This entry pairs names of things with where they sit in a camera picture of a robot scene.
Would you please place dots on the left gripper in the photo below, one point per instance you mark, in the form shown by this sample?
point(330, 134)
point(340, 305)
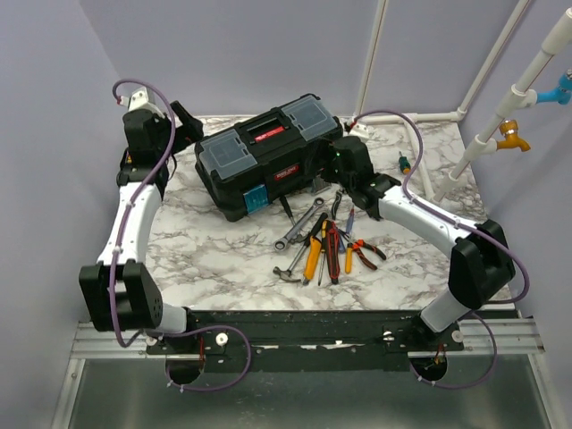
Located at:
point(191, 130)

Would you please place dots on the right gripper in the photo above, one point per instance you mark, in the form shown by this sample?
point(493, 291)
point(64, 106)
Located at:
point(330, 156)

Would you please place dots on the red black utility knife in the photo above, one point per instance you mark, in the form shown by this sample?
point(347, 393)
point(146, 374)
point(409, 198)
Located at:
point(332, 251)

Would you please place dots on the black plastic toolbox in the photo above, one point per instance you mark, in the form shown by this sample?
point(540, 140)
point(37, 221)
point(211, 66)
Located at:
point(250, 164)

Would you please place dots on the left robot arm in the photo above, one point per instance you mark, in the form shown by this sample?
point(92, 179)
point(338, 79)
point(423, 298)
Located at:
point(119, 291)

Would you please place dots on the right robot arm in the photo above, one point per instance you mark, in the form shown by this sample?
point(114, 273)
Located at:
point(480, 264)

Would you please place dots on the red test pen screwdriver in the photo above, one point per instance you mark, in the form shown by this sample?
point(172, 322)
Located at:
point(350, 221)

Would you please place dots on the green stubby screwdriver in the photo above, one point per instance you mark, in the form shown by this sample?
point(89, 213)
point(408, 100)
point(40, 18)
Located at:
point(404, 164)

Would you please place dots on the long screwdriver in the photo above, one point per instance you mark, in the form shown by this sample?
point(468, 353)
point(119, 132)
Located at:
point(321, 262)

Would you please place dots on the yellow black pruning shears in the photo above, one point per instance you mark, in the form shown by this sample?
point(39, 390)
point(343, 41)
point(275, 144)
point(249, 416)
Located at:
point(315, 248)

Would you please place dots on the silver combination ratchet wrench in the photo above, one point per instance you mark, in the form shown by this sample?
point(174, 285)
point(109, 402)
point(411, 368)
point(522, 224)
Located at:
point(283, 242)

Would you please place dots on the claw hammer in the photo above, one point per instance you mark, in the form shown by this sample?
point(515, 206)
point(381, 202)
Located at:
point(286, 275)

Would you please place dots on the yellow brass faucet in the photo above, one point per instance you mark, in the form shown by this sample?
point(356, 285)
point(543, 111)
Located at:
point(509, 131)

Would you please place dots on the blue pipe valve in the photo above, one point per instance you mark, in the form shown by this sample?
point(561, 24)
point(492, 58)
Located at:
point(561, 94)

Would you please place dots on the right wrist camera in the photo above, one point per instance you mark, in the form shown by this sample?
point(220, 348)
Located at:
point(360, 130)

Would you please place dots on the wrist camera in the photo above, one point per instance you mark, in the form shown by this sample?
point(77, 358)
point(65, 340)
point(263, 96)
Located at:
point(143, 98)
point(360, 130)

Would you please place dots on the black grey wire stripper pliers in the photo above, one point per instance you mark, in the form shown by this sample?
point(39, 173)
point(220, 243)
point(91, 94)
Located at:
point(336, 202)

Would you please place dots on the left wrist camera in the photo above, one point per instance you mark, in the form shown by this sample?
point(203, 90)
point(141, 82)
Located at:
point(143, 98)

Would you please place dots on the white pvc pipe frame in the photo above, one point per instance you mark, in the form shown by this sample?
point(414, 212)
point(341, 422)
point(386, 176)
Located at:
point(520, 95)

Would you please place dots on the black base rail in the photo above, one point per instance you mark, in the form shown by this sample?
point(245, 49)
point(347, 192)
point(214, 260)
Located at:
point(306, 341)

